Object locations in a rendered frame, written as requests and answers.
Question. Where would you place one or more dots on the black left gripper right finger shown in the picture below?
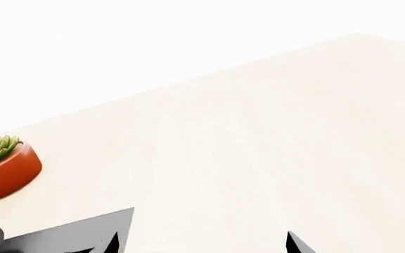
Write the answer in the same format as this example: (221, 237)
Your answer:
(294, 246)

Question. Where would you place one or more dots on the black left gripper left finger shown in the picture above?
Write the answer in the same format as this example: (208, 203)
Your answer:
(114, 246)

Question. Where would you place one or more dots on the succulent in orange pot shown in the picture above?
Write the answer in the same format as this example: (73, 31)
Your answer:
(9, 174)

